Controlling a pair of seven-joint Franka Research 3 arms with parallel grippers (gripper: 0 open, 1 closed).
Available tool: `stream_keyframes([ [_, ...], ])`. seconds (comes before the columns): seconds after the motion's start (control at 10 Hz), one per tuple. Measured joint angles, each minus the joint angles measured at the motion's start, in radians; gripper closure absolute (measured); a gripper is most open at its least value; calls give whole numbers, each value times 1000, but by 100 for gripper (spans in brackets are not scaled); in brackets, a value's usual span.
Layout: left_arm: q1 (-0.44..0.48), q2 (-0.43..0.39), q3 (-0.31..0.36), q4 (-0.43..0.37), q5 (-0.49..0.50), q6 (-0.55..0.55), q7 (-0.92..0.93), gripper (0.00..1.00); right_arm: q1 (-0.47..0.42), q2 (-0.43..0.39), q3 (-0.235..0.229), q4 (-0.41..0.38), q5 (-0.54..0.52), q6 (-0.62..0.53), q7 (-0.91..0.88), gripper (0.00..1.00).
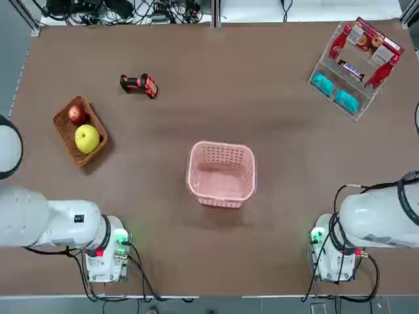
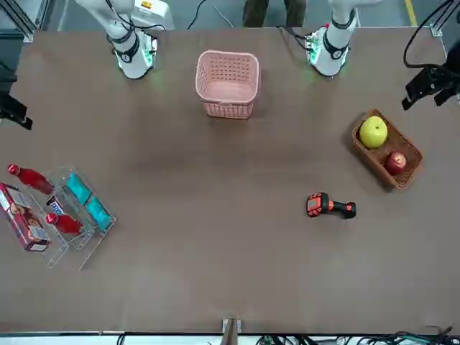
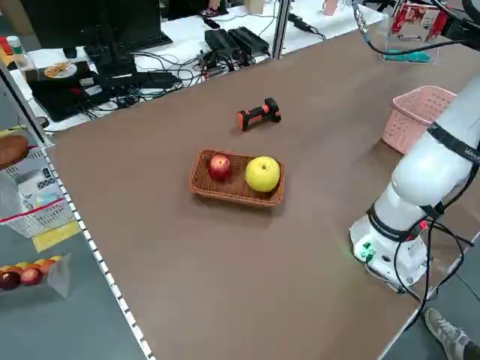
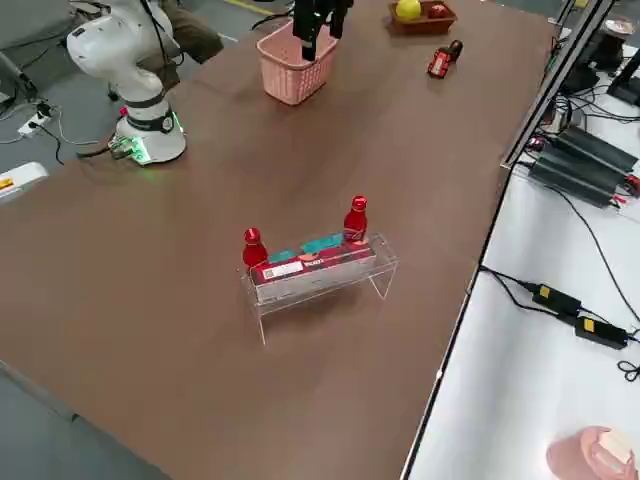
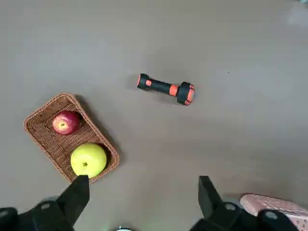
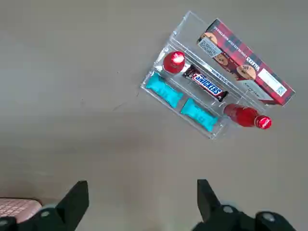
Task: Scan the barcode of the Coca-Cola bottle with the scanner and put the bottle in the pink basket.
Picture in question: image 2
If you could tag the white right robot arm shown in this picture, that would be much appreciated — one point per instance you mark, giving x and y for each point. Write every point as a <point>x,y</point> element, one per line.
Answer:
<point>133,61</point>

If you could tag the yellow-green apple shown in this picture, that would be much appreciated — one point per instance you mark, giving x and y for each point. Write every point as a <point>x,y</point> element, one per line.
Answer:
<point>373,133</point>

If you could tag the Snickers bar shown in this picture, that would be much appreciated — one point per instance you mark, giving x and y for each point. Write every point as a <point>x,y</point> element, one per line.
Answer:
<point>57,206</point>

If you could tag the grey aluminium frame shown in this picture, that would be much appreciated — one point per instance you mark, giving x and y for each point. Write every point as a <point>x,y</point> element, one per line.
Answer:
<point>436,28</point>
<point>28,35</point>

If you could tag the red cookie box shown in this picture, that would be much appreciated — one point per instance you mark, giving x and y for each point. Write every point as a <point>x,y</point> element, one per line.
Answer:
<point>21,219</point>

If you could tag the green circuit board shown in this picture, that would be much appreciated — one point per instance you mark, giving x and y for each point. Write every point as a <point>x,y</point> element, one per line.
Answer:
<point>151,46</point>
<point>312,46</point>

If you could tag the brown wicker basket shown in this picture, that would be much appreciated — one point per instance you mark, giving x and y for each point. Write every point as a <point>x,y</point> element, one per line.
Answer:
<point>409,151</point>

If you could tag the clear acrylic shelf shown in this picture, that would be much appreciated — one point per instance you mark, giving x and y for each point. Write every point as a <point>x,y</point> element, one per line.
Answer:
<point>54,251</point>

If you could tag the red Coca-Cola bottle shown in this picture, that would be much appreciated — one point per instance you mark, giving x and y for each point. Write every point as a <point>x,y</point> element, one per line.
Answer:
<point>34,179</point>
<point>68,224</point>

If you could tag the pink plastic basket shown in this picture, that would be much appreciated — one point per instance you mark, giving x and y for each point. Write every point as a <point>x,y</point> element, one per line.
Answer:
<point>215,108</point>

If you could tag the person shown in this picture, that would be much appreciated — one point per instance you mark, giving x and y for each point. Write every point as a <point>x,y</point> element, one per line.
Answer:
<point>255,12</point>

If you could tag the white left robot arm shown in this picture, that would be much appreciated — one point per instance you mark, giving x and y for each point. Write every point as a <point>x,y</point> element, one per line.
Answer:
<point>332,61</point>

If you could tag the orange black barcode scanner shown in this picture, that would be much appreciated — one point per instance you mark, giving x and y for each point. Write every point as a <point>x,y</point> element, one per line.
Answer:
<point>316,205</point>

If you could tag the white control box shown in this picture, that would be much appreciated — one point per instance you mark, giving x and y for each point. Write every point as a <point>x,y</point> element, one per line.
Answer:
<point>154,14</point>

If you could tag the red apple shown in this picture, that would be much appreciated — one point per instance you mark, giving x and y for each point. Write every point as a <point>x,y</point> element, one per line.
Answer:
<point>395,163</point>

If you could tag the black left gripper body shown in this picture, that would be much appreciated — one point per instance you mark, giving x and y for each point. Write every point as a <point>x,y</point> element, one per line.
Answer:
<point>453,70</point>

